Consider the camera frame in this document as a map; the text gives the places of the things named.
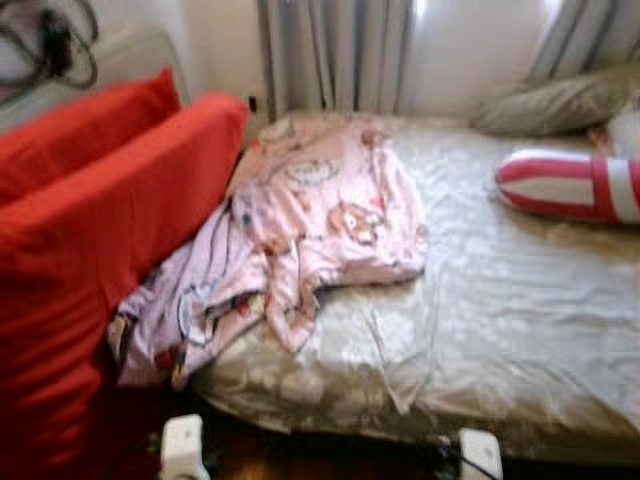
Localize red white blue bolster pillow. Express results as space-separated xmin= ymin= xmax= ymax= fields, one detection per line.
xmin=495 ymin=148 xmax=640 ymax=224

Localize grey floral bed sheet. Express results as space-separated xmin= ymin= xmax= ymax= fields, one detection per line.
xmin=190 ymin=112 xmax=640 ymax=466

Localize beige pillow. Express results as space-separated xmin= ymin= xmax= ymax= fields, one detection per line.
xmin=472 ymin=65 xmax=640 ymax=139

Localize grey pleated curtain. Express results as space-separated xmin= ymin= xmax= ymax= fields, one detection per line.
xmin=258 ymin=0 xmax=416 ymax=116
xmin=525 ymin=0 xmax=640 ymax=86

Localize pink bear print blanket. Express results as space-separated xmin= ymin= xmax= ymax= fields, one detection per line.
xmin=108 ymin=113 xmax=431 ymax=391

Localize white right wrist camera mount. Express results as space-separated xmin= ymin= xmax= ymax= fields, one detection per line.
xmin=458 ymin=428 xmax=504 ymax=480

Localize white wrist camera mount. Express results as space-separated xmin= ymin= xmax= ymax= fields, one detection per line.
xmin=160 ymin=415 xmax=211 ymax=480
xmin=458 ymin=428 xmax=504 ymax=480

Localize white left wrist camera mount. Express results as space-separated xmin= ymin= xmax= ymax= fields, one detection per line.
xmin=160 ymin=415 xmax=211 ymax=480

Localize black tangled straps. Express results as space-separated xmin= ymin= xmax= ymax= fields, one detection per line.
xmin=0 ymin=0 xmax=101 ymax=91

